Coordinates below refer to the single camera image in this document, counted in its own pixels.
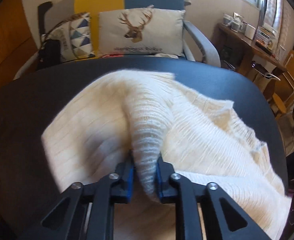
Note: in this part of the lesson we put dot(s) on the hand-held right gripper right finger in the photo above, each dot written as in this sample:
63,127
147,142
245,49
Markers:
159,180

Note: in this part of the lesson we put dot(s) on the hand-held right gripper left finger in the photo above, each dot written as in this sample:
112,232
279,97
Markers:
129,177

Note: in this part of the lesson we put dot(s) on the white knit sweater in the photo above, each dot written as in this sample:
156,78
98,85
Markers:
199,130

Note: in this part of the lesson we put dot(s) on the black shoulder bag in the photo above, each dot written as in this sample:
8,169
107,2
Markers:
50,52

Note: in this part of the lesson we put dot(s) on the pink patterned cloth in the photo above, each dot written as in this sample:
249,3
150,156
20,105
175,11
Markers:
111,54

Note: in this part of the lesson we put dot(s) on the yellow wooden stool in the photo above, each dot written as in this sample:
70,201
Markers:
279,105

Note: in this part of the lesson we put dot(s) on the dark patterned bag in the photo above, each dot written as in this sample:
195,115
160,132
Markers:
230,56

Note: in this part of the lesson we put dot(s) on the brown paper bag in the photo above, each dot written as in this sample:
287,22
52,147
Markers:
262,78

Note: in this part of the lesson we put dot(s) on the deer print cushion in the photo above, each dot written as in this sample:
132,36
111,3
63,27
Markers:
162,35

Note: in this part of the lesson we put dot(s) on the triangle pattern cushion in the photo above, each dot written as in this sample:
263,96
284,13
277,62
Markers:
79,37

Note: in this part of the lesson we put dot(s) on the wooden side desk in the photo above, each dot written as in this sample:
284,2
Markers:
247,45

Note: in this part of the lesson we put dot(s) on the white box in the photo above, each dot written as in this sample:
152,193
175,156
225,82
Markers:
250,32

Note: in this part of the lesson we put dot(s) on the cluster of small jars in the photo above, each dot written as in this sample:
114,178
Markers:
233,22

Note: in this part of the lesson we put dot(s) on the stack of books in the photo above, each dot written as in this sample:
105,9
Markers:
265,37

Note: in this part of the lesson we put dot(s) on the patterned curtain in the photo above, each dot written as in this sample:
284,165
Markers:
274,5

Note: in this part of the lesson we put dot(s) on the black upright post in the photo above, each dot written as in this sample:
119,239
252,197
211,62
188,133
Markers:
42,17

